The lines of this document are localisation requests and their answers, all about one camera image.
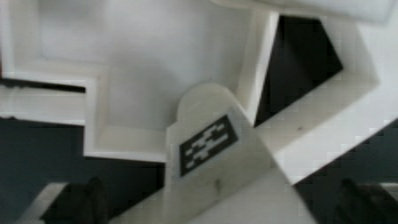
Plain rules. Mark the white chair seat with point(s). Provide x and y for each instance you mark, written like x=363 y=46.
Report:
x=114 y=54

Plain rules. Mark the white chair leg block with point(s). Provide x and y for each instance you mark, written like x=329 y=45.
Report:
x=226 y=186

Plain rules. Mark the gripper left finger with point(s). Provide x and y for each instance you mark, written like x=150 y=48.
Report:
x=70 y=203

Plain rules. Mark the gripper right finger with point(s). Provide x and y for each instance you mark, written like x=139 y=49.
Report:
x=367 y=203

